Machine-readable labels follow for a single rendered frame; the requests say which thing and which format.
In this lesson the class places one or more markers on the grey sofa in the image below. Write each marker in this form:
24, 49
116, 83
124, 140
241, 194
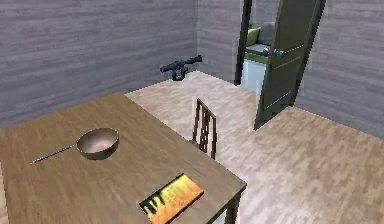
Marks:
261, 41

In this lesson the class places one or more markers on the green cushion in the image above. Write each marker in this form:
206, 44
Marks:
253, 36

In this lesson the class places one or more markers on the dark green room door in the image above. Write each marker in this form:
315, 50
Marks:
285, 63

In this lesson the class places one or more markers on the dark brown wooden chair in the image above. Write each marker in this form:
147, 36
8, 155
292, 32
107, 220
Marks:
205, 128

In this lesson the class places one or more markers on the orange yellow book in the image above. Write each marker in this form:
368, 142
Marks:
173, 200

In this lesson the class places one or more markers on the brown wooden table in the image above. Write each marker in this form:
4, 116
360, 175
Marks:
100, 186

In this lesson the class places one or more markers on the grey metal frying pan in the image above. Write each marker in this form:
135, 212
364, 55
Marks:
98, 142

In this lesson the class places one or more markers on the black telescope shaped object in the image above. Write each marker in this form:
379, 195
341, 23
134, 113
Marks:
180, 66

